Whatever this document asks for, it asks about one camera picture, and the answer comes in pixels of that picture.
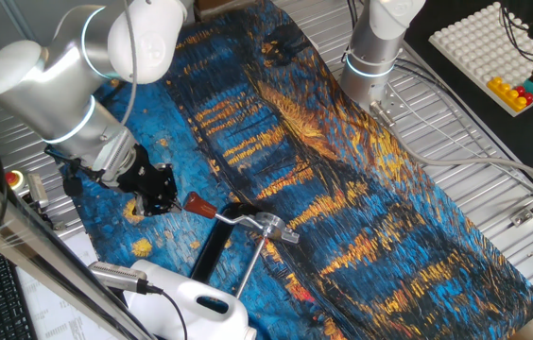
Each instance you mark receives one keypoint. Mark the white studded brick baseplate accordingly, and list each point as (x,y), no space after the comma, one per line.
(465,47)

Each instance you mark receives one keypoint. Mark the threaded silver clamp rod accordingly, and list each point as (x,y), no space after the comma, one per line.
(250,269)

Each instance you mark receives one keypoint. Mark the silver ratchet clamp head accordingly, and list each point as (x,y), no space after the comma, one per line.
(271,226)

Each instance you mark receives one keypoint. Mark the red emergency stop button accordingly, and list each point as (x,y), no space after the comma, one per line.
(13,179)

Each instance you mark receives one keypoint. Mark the yellow toy brick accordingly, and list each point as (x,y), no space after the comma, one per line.
(505,94)

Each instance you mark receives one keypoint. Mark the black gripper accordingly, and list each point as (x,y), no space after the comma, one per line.
(146,177)

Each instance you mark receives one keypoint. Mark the metal lever with red knob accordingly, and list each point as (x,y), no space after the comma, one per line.
(210,250)

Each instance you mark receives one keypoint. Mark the silver ribbed camera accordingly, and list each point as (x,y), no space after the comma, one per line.
(115,276)

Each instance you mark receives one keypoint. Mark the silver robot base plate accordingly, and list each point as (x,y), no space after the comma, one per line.
(396,101)

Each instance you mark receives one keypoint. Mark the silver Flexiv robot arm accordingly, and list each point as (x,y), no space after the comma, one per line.
(35,104)

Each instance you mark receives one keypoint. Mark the aluminium frame bar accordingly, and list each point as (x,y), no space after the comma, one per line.
(35,250)

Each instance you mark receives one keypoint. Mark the printed white paper sheet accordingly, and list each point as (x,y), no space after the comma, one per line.
(58,316)

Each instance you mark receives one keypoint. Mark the red toy brick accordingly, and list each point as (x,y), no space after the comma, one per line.
(524,96)

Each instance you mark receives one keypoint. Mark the white plastic jug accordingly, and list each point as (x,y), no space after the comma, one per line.
(177,311)

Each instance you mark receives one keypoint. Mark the blue starry painting cloth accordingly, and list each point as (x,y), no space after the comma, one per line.
(366,212)

